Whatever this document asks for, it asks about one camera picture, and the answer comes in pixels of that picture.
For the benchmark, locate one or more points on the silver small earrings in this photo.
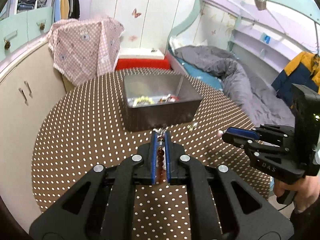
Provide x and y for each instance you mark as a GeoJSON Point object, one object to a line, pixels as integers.
{"type": "Point", "coordinates": [192, 126]}

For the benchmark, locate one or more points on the mint drawer unit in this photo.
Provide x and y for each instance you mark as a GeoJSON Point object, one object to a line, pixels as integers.
{"type": "Point", "coordinates": [19, 29]}

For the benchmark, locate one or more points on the right hand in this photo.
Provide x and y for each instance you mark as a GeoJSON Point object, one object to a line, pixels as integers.
{"type": "Point", "coordinates": [307, 191]}

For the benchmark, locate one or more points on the beige low cabinet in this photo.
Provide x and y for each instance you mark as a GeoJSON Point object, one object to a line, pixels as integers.
{"type": "Point", "coordinates": [30, 87]}

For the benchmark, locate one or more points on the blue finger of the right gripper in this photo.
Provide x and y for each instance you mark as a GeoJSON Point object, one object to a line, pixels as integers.
{"type": "Point", "coordinates": [243, 133]}
{"type": "Point", "coordinates": [235, 140]}

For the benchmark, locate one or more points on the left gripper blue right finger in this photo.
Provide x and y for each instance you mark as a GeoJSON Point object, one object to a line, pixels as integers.
{"type": "Point", "coordinates": [167, 140]}

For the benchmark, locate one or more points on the dark metal jewelry box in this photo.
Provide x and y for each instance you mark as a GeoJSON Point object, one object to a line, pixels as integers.
{"type": "Point", "coordinates": [158, 101]}

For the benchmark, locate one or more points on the grey duvet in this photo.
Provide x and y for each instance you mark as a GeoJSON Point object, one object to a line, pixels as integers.
{"type": "Point", "coordinates": [245, 88]}

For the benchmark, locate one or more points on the pink checkered cloth cover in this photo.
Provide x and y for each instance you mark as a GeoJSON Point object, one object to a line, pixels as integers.
{"type": "Point", "coordinates": [83, 50]}

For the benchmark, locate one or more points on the brown polka dot tablecloth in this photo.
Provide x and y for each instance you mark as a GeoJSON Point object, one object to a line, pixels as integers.
{"type": "Point", "coordinates": [86, 128]}

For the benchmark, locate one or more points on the teal bed sheet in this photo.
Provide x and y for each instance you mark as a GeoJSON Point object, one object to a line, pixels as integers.
{"type": "Point", "coordinates": [205, 77]}

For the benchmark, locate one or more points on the red storage ottoman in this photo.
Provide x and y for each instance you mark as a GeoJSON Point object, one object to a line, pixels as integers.
{"type": "Point", "coordinates": [142, 58]}

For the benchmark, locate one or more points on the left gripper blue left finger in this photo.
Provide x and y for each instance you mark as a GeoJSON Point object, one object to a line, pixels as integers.
{"type": "Point", "coordinates": [153, 156]}

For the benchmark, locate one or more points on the white wardrobe doors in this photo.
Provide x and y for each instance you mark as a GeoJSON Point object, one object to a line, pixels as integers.
{"type": "Point", "coordinates": [147, 23]}

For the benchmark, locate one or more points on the hanging clothes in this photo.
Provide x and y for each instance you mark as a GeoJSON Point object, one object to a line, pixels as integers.
{"type": "Point", "coordinates": [65, 9]}

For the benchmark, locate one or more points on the yellow navy jacket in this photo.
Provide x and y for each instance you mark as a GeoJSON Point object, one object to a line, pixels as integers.
{"type": "Point", "coordinates": [302, 70]}

